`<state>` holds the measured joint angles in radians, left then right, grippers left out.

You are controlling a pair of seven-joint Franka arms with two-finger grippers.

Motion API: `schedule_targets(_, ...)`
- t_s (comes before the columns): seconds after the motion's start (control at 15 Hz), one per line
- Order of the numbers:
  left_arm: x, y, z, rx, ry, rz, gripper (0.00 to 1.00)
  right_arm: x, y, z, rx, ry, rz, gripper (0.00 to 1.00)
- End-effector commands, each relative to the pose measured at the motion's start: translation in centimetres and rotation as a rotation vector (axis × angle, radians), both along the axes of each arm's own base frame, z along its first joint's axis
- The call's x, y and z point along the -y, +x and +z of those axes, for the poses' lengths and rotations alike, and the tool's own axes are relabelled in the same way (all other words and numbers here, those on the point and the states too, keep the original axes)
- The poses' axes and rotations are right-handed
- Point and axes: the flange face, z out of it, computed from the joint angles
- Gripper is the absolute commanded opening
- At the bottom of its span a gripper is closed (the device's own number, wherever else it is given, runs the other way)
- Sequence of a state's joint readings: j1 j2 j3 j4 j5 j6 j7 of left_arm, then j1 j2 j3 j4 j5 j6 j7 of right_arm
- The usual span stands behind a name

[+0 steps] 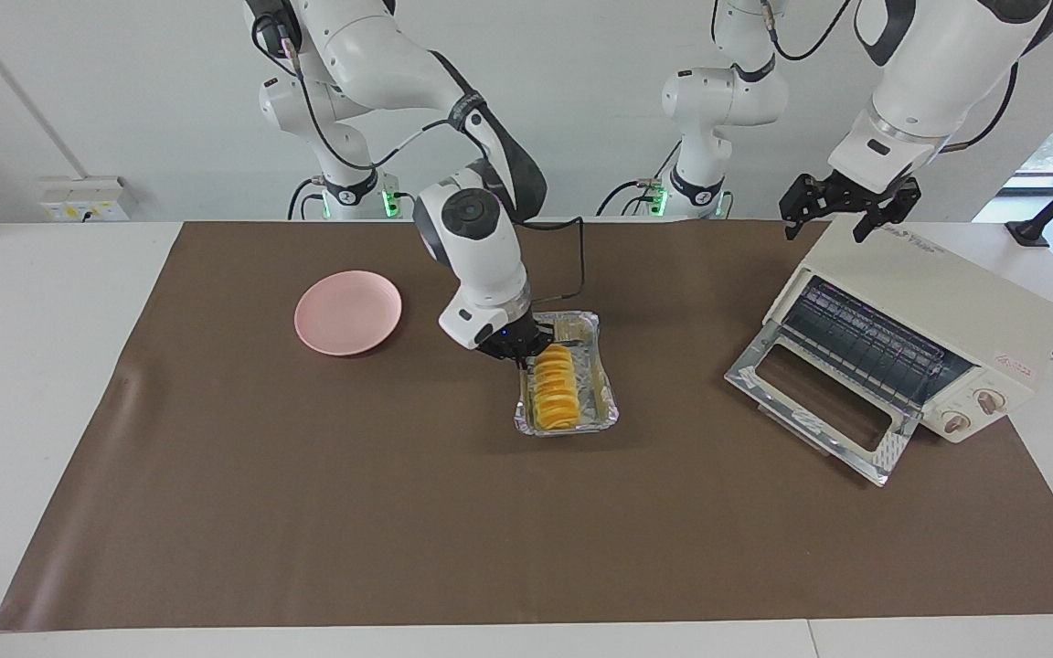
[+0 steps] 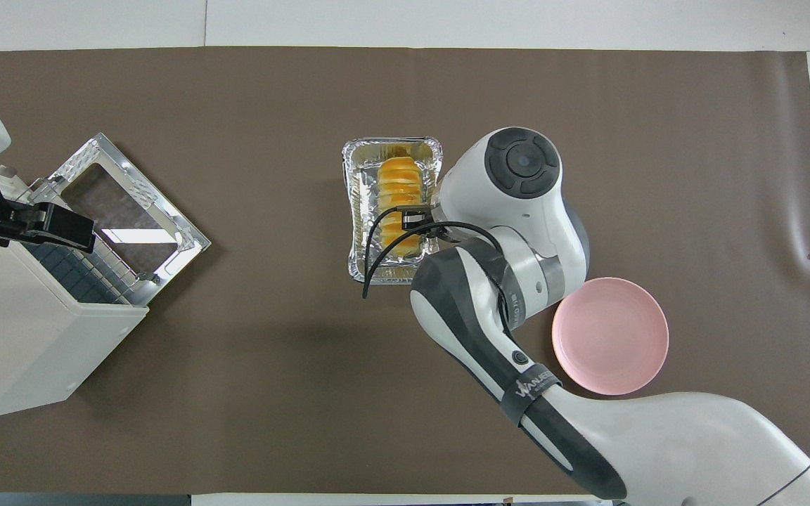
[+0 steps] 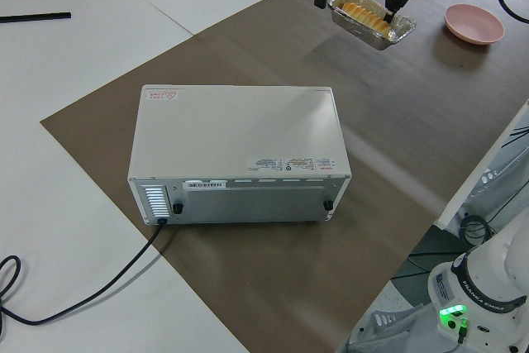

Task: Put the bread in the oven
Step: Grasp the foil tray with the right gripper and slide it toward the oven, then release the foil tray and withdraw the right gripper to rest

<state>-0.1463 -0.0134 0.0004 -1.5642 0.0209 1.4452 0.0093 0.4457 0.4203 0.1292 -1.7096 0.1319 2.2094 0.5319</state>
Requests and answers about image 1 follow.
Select glass oven door metal frame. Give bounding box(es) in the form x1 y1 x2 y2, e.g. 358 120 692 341
725 322 922 487

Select cream toaster oven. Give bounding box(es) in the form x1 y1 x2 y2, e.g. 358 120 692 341
762 215 1053 444

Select brown table mat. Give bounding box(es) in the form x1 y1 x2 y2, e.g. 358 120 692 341
0 218 1053 631

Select black left base cable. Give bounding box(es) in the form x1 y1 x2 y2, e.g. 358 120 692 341
595 142 683 218

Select oven wire rack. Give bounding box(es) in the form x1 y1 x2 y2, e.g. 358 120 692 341
782 277 975 408

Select sliced golden bread loaf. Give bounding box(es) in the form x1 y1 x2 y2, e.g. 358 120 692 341
529 344 580 430

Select black base cable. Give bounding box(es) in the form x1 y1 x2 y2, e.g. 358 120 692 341
287 178 326 220
595 142 683 218

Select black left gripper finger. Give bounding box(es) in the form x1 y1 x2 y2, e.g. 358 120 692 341
780 178 811 241
853 210 904 244

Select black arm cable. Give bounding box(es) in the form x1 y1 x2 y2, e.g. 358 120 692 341
252 18 587 304
709 0 1021 156

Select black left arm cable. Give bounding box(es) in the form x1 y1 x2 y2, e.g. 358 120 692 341
709 0 1021 156

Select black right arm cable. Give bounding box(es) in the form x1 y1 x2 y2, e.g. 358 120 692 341
252 18 587 304

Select pink round plate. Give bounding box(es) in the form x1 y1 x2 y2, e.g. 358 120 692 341
293 270 403 357

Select aluminium foil tray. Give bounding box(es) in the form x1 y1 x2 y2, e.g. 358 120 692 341
514 310 620 438

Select white wall socket box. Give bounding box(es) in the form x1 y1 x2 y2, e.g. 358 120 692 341
40 176 139 223

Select black right base cable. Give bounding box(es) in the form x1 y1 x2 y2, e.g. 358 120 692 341
287 178 326 220

